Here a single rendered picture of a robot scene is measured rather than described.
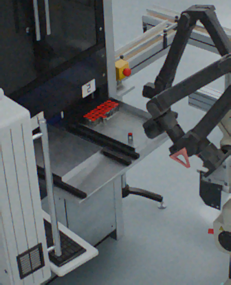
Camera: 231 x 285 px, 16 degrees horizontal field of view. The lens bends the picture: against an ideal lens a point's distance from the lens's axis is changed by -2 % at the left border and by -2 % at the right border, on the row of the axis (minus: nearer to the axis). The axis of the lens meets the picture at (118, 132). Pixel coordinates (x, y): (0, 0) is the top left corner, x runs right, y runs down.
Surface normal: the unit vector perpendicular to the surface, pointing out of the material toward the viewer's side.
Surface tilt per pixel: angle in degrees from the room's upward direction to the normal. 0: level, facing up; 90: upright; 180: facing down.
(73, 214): 90
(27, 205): 90
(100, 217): 90
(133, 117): 0
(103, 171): 0
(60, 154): 0
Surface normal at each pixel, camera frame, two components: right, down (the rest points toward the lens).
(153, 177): -0.04, -0.83
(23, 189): 0.67, 0.39
